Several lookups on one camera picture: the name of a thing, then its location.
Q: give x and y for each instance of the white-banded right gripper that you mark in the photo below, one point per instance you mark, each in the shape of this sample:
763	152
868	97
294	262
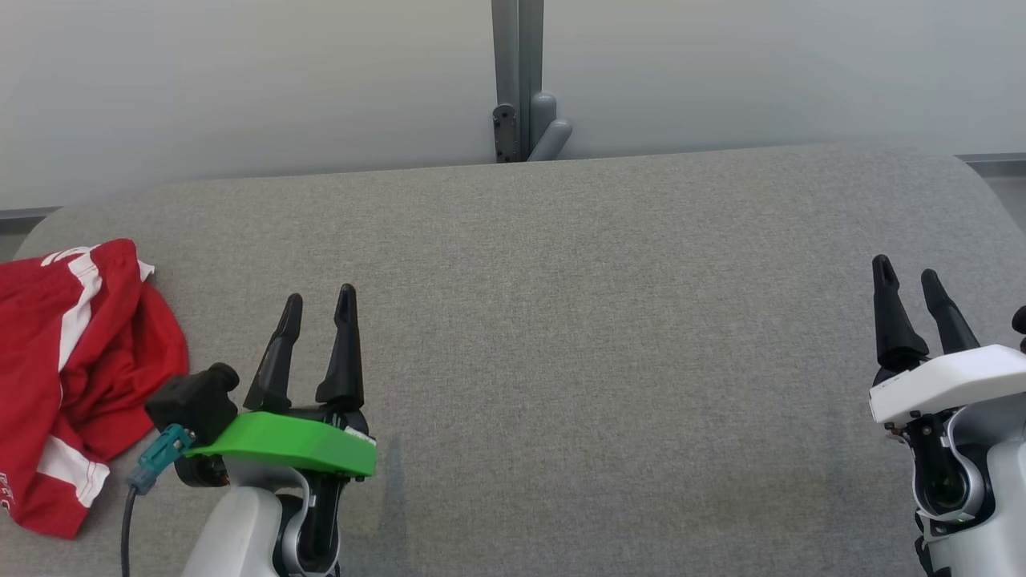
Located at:
946	381

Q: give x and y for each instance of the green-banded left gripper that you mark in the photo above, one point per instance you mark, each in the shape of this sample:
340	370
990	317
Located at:
288	441

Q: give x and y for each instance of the red shorts with white stripes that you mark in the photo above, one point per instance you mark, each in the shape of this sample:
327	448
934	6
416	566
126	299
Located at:
80	377

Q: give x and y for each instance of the grey fabric sofa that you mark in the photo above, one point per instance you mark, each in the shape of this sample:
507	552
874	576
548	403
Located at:
561	320

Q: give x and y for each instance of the dark grey hinge plate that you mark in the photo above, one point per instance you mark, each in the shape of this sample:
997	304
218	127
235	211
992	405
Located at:
506	132

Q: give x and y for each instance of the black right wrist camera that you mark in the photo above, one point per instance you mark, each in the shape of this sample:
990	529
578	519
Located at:
1020	324

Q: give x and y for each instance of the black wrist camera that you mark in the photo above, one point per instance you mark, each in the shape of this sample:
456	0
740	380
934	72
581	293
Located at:
192	405
1020	324

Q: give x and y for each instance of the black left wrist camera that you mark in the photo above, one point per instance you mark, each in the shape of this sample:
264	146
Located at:
192	405

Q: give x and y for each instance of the teal left camera connector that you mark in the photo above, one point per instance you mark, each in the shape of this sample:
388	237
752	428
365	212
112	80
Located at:
160	457

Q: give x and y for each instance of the grey metal partition post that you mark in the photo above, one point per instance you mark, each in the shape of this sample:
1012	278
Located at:
517	48

